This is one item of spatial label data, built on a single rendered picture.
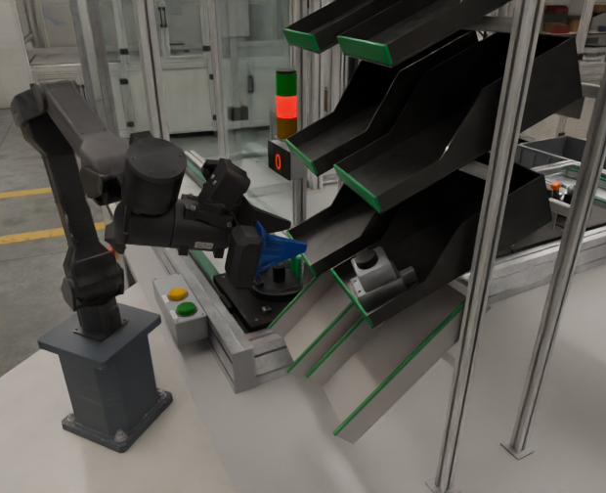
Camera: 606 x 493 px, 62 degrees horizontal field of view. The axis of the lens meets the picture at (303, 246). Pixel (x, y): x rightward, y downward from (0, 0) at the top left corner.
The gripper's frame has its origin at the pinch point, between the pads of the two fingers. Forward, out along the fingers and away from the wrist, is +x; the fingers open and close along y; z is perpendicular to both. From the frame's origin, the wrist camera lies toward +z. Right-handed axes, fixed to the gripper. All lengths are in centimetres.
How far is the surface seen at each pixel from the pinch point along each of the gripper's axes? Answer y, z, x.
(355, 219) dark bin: 16.5, -2.9, 19.8
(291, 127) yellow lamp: 61, 2, 20
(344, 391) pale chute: 1.2, -26.2, 18.3
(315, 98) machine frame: 128, 3, 50
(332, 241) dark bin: 14.2, -6.2, 15.6
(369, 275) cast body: -4.1, -2.7, 12.8
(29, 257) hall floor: 283, -153, -61
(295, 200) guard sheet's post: 62, -16, 27
